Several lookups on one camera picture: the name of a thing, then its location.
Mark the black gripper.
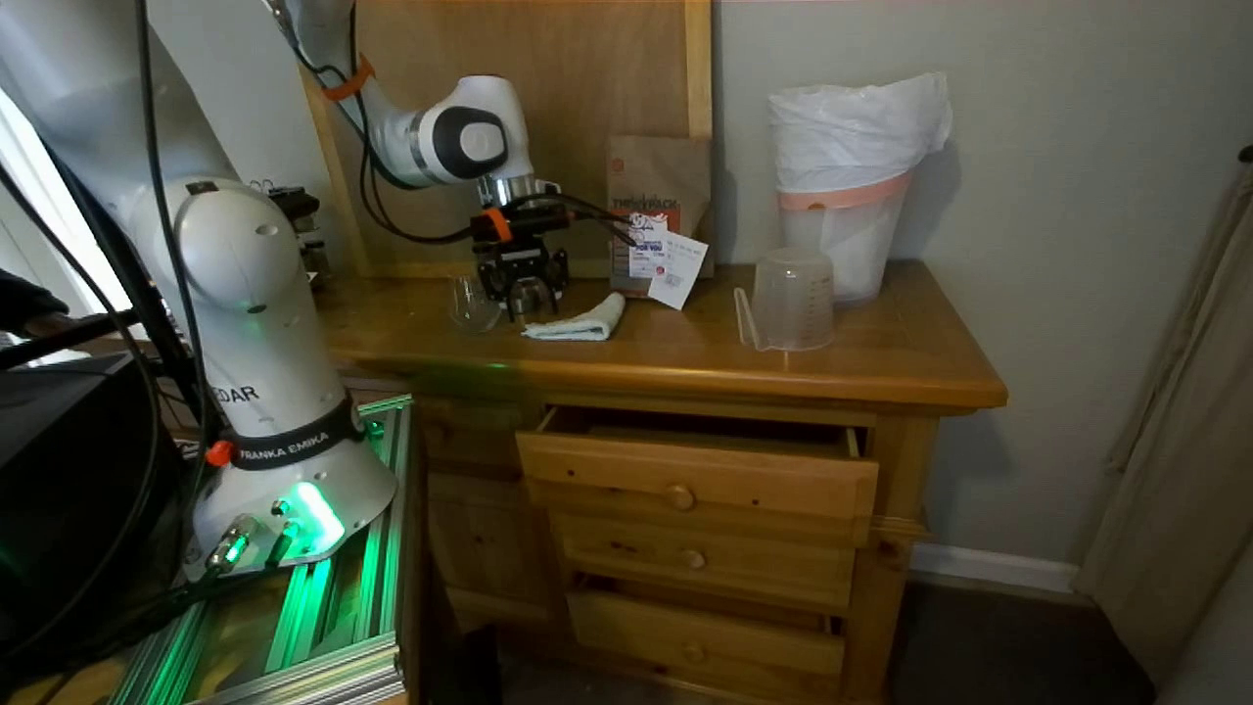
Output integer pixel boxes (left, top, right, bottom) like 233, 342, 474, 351
472, 194, 577, 324

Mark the white terry towel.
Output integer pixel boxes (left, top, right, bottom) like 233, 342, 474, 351
520, 291, 632, 348

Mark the clear stemless glass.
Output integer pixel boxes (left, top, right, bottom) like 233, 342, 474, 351
447, 271, 511, 335

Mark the white paper packet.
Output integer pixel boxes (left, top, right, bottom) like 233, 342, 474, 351
626, 206, 714, 313

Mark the wooden pine dresser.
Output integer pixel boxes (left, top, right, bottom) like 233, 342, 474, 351
309, 256, 1009, 705

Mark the brown paper bag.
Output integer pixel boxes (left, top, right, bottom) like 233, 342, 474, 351
604, 128, 717, 243

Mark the wooden backing board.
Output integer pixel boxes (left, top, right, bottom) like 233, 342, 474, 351
301, 0, 720, 283

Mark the wide wooden dresser drawer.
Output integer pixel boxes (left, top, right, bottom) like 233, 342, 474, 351
512, 405, 882, 529

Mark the clear plastic tumbler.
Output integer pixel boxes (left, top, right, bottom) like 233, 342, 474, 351
748, 248, 844, 358

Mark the middle-sized wooden dresser drawer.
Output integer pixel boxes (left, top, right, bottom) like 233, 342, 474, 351
545, 505, 861, 615

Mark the white trash bin with bag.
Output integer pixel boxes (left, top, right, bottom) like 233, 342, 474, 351
765, 66, 960, 308

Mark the shallow wooden dresser drawer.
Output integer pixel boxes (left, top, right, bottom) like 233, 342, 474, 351
564, 585, 849, 687

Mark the black equipment box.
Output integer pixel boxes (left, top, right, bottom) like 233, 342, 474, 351
0, 267, 181, 663

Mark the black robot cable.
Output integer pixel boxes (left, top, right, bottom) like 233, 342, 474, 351
268, 0, 486, 250

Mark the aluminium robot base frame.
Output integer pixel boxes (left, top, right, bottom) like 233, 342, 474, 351
110, 388, 416, 705

